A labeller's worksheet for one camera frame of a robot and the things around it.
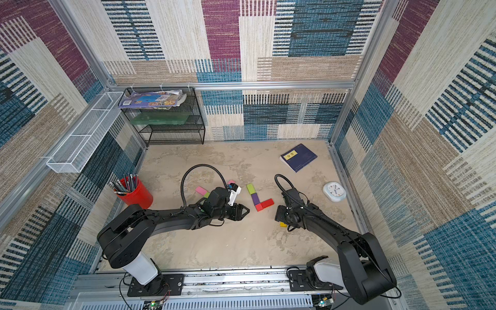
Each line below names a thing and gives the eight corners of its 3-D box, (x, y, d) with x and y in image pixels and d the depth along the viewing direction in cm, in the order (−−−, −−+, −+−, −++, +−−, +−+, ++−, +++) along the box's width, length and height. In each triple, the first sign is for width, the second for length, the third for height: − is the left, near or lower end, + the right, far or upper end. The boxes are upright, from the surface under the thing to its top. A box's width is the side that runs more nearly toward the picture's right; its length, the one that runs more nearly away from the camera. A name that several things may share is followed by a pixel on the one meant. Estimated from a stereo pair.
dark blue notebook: (295, 172, 109) (296, 169, 107) (279, 157, 116) (279, 155, 114) (316, 158, 115) (317, 155, 114) (299, 145, 122) (300, 142, 120)
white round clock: (326, 202, 97) (328, 199, 94) (321, 185, 103) (323, 181, 101) (346, 202, 97) (349, 199, 94) (340, 185, 103) (343, 181, 101)
